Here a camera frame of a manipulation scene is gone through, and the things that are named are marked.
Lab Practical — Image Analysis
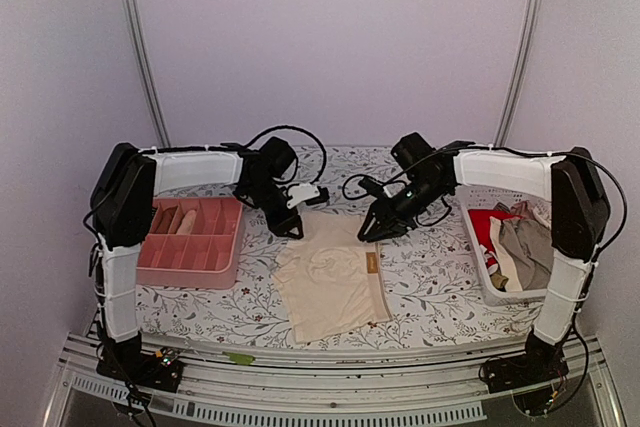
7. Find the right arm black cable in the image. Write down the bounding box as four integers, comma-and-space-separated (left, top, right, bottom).
341, 174, 451, 228

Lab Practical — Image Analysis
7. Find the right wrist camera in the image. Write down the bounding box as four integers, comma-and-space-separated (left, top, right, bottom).
358, 176, 392, 199

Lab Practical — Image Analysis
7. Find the cream garment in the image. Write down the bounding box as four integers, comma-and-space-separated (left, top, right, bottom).
272, 211, 392, 344

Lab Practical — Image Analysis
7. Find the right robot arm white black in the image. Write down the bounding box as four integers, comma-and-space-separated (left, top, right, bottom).
357, 132, 611, 383

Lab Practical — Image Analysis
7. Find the white plastic laundry basket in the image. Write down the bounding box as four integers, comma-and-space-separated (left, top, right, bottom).
457, 187, 553, 306

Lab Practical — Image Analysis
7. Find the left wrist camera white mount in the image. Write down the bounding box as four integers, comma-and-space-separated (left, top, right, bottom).
286, 183, 329, 209

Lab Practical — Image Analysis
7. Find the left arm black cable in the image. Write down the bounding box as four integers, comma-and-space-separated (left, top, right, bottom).
244, 125, 329, 188

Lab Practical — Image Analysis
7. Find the red garment in basket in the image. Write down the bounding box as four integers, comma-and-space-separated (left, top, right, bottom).
468, 209, 509, 274

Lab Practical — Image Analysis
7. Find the cream underwear navy trim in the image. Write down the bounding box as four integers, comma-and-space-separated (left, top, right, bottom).
176, 209, 197, 235

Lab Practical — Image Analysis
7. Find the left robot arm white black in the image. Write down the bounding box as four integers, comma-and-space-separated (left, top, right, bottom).
83, 137, 321, 381

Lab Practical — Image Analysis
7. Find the aluminium frame post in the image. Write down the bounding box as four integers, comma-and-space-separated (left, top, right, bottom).
121, 0, 171, 147
494, 0, 543, 147

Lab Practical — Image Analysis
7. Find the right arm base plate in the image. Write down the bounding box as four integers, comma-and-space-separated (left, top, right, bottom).
478, 353, 569, 393

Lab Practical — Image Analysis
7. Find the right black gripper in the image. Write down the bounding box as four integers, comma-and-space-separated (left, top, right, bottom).
356, 177, 447, 245

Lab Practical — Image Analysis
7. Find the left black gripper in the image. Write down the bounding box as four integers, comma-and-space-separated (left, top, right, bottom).
244, 179, 305, 240

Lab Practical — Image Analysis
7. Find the floral patterned table mat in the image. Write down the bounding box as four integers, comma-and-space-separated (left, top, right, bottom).
137, 147, 541, 351

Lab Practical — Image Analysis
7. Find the right aluminium frame post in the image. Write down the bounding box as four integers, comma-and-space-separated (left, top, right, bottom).
494, 0, 543, 147

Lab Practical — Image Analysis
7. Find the green tape piece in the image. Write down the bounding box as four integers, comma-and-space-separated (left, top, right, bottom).
224, 351, 255, 366

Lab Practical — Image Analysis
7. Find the pink divided organizer box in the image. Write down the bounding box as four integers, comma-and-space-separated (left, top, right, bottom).
137, 197, 244, 290

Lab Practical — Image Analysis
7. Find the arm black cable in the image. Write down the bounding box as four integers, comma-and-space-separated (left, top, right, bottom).
244, 125, 329, 188
341, 174, 451, 228

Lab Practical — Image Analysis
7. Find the left aluminium frame post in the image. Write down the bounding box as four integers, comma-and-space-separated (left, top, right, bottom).
121, 0, 171, 147

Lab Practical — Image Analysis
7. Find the grey garment in basket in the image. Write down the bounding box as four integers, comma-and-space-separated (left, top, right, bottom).
500, 217, 554, 292

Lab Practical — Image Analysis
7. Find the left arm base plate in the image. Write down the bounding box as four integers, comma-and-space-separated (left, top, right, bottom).
96, 347, 185, 393

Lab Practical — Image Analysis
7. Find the brown rolled underwear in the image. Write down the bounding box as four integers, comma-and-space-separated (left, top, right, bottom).
151, 206, 177, 235

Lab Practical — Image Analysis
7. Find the aluminium front rail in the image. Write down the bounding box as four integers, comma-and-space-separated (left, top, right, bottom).
43, 333, 631, 426

